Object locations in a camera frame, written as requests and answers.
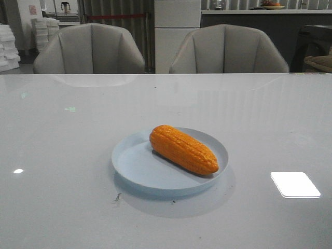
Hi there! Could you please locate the tan cushion at right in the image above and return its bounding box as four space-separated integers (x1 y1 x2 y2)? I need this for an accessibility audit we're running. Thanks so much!
303 55 331 73

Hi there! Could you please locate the white foam stack far left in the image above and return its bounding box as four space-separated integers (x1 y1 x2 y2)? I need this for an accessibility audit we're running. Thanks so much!
1 23 20 72

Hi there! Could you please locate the light blue round plate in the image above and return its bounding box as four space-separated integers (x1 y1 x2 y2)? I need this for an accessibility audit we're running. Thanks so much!
112 127 228 197

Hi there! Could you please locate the white cabinet with drawers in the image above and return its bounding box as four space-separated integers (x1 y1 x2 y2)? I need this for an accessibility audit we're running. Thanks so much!
154 1 201 74

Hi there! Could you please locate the white foam box stack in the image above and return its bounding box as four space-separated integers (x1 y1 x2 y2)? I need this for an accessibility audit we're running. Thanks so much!
32 17 60 52

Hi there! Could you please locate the dark chair at right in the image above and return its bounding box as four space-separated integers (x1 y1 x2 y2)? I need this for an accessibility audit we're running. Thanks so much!
289 25 331 72

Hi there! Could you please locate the right grey upholstered chair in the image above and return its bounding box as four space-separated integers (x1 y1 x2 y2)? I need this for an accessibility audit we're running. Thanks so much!
169 24 289 74

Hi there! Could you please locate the grey upholstered chair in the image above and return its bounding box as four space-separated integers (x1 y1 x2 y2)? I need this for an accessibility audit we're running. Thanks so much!
169 24 289 74
33 23 145 74

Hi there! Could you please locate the fruit bowl on counter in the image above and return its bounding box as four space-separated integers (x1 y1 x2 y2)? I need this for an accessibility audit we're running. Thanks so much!
260 0 285 10

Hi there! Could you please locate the grey counter in background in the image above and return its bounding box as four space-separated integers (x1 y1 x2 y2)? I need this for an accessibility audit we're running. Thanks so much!
201 10 331 67

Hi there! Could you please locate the left grey upholstered chair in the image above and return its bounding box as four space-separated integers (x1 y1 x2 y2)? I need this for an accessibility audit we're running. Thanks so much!
33 23 145 74

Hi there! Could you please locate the orange plastic corn cob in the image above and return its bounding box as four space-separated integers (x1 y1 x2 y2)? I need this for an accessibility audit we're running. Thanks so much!
149 125 219 175

